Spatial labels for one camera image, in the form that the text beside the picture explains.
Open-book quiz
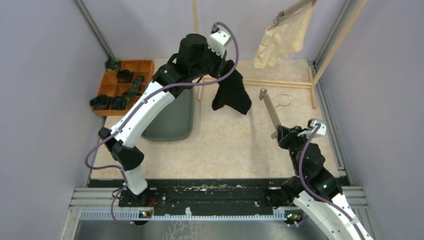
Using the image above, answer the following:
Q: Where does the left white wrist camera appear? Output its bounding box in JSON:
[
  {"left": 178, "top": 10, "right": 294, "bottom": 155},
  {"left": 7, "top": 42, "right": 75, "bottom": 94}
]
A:
[{"left": 207, "top": 28, "right": 232, "bottom": 58}]

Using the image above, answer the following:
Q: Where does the beige cotton underwear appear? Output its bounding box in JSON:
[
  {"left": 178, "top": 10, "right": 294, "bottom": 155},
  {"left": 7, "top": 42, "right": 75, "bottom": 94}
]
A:
[{"left": 253, "top": 5, "right": 315, "bottom": 69}]

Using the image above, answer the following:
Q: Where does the wooden clothes rack frame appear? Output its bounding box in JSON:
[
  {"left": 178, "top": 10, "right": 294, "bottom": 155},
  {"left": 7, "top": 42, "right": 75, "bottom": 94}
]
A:
[{"left": 190, "top": 0, "right": 370, "bottom": 112}]

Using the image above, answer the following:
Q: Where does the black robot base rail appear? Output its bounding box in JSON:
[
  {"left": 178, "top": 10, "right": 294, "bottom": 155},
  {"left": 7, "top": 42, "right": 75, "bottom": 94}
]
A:
[{"left": 118, "top": 176, "right": 304, "bottom": 217}]

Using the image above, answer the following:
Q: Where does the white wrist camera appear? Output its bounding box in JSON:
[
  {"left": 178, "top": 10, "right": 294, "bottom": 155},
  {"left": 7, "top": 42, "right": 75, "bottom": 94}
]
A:
[
  {"left": 207, "top": 28, "right": 232, "bottom": 58},
  {"left": 297, "top": 118, "right": 327, "bottom": 139}
]

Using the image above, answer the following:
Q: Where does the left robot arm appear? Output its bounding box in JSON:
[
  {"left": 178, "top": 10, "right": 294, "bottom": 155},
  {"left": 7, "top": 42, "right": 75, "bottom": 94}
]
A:
[{"left": 99, "top": 30, "right": 237, "bottom": 207}]

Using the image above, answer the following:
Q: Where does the beige clip hanger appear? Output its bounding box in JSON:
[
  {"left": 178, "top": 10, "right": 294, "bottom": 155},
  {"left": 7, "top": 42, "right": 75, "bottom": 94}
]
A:
[{"left": 266, "top": 0, "right": 317, "bottom": 31}]

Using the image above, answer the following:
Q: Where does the black garment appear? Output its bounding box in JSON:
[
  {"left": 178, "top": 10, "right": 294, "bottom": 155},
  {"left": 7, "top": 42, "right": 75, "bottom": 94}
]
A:
[{"left": 211, "top": 70, "right": 252, "bottom": 115}]

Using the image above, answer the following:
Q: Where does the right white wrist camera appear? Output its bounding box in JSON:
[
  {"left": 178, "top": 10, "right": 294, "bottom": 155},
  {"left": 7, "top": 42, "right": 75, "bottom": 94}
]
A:
[{"left": 297, "top": 118, "right": 327, "bottom": 139}]

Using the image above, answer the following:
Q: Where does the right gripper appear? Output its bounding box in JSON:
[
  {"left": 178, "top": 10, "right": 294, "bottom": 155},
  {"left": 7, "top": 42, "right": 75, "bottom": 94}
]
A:
[{"left": 277, "top": 125, "right": 313, "bottom": 176}]

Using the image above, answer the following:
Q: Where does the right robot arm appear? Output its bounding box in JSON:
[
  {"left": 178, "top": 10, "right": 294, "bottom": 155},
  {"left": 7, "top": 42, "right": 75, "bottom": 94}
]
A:
[{"left": 276, "top": 119, "right": 373, "bottom": 240}]

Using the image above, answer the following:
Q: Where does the dark green plastic bin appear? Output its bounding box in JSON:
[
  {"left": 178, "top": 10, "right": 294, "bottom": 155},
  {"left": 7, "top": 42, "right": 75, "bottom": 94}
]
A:
[{"left": 141, "top": 89, "right": 195, "bottom": 142}]

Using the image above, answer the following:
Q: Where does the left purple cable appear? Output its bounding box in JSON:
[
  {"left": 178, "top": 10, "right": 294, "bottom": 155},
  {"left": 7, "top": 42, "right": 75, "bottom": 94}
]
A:
[{"left": 84, "top": 21, "right": 240, "bottom": 228}]

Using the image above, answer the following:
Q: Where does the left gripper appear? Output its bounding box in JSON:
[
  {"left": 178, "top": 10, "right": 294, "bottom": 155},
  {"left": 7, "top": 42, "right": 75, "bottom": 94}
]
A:
[{"left": 190, "top": 42, "right": 227, "bottom": 80}]

